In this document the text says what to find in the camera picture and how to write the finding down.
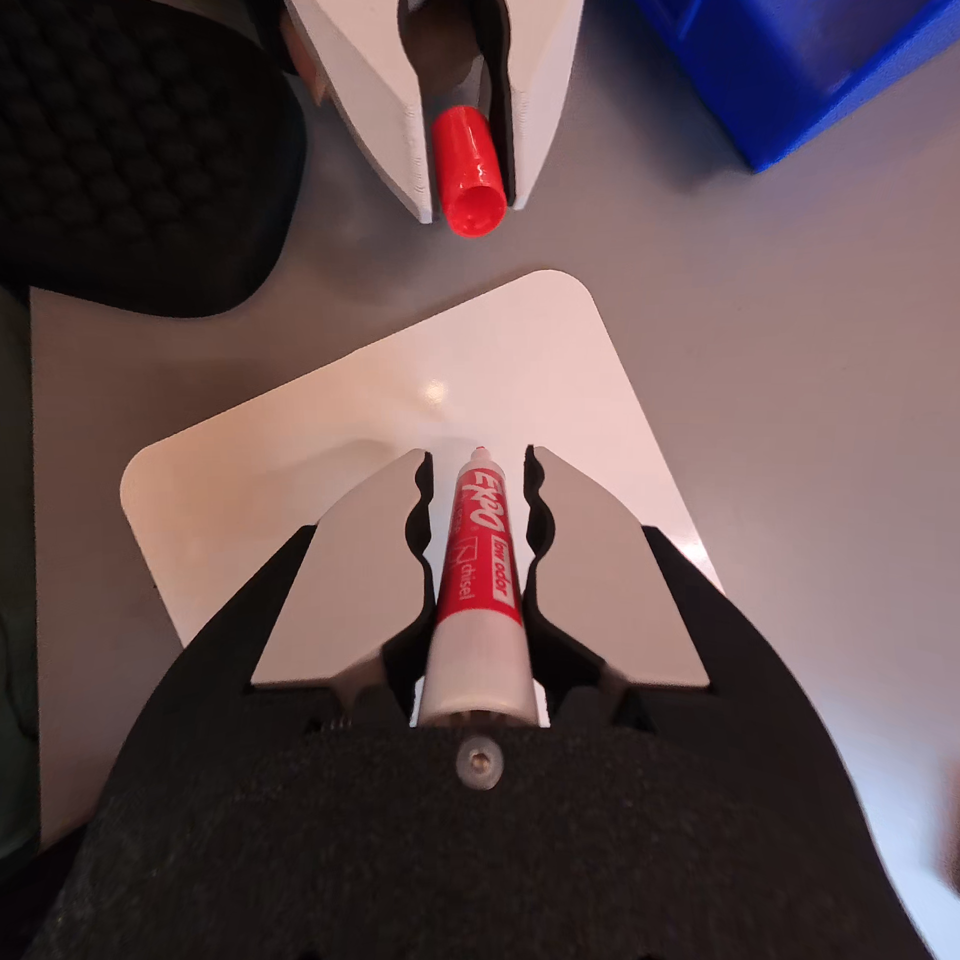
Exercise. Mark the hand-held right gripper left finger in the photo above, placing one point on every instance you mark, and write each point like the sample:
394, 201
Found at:
345, 585

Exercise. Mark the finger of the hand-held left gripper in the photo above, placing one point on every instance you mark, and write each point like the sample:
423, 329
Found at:
544, 74
360, 74

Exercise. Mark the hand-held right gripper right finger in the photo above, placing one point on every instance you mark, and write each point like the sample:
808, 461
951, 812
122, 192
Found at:
615, 592

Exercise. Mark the red marker cap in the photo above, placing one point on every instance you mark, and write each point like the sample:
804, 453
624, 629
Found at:
468, 172

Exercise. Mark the small white whiteboard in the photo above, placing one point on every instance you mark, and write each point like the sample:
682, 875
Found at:
299, 450

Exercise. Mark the red dry erase marker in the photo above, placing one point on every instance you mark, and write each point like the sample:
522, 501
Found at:
480, 659

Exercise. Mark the blue plastic bin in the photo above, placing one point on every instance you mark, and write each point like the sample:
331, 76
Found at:
787, 59

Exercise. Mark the person's left hand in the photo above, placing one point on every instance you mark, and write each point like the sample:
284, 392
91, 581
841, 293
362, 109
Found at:
304, 64

